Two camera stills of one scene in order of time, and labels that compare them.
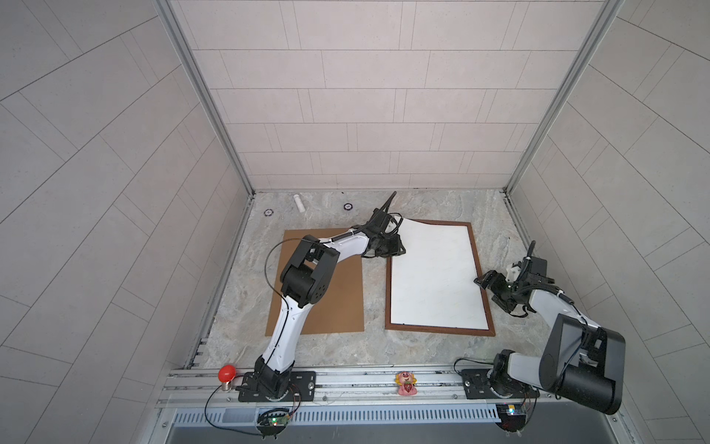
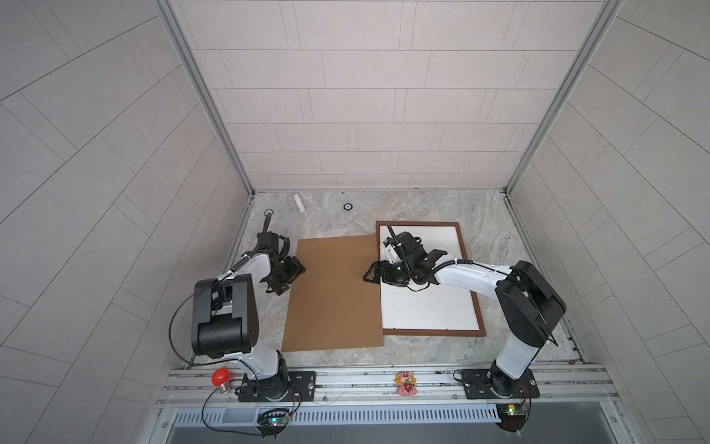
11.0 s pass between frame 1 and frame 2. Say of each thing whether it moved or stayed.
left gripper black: moved
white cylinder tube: stayed
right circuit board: stayed
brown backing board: moved
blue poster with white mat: stayed
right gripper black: moved
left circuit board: stayed
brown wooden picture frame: stayed
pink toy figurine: stayed
